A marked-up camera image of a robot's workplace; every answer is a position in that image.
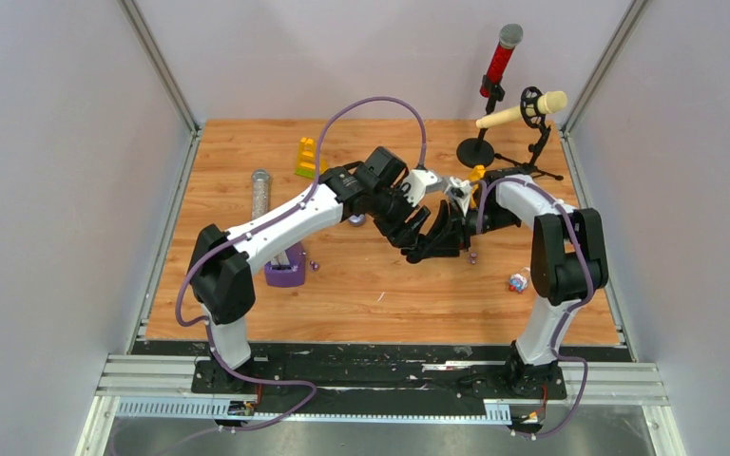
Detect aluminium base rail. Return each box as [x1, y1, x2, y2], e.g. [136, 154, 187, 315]
[79, 340, 685, 455]

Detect colourful toy block pile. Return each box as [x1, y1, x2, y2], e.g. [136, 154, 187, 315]
[468, 164, 486, 192]

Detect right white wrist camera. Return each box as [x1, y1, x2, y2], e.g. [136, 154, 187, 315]
[444, 177, 473, 215]

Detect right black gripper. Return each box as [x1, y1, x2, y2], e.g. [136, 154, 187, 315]
[419, 199, 518, 258]

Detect black tripod mic stand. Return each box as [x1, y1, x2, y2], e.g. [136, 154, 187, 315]
[494, 86, 564, 181]

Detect red microphone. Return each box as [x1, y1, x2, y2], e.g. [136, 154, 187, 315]
[480, 23, 524, 98]

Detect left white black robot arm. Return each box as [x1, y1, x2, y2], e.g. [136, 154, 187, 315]
[184, 147, 441, 392]

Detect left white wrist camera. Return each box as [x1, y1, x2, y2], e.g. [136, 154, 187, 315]
[399, 169, 444, 207]

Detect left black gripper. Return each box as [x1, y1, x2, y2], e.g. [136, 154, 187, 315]
[369, 181, 432, 253]

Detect yellow green toy block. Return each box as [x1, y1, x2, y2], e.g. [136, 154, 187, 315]
[295, 137, 328, 179]

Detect cream microphone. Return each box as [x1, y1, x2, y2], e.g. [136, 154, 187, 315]
[475, 91, 568, 129]

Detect black earbud charging case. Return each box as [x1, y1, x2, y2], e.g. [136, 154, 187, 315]
[400, 246, 424, 264]

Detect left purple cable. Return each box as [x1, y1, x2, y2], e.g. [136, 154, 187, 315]
[174, 96, 430, 456]

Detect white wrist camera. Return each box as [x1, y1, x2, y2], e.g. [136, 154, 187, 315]
[444, 177, 473, 215]
[399, 169, 444, 207]

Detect purple cable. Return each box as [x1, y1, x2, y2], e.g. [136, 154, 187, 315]
[474, 177, 595, 440]
[174, 96, 430, 456]

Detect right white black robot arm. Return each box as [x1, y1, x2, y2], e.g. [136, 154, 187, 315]
[401, 168, 608, 397]

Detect clear glitter tube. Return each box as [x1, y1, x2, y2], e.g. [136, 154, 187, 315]
[251, 168, 271, 219]

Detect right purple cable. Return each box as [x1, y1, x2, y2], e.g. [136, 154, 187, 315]
[474, 177, 595, 440]

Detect purple stapler box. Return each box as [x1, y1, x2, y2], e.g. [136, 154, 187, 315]
[264, 242, 307, 288]

